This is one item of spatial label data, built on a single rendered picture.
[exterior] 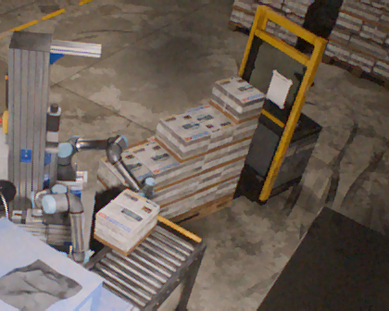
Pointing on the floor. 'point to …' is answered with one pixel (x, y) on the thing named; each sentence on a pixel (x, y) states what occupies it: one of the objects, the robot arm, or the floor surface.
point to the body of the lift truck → (264, 154)
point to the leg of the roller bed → (189, 287)
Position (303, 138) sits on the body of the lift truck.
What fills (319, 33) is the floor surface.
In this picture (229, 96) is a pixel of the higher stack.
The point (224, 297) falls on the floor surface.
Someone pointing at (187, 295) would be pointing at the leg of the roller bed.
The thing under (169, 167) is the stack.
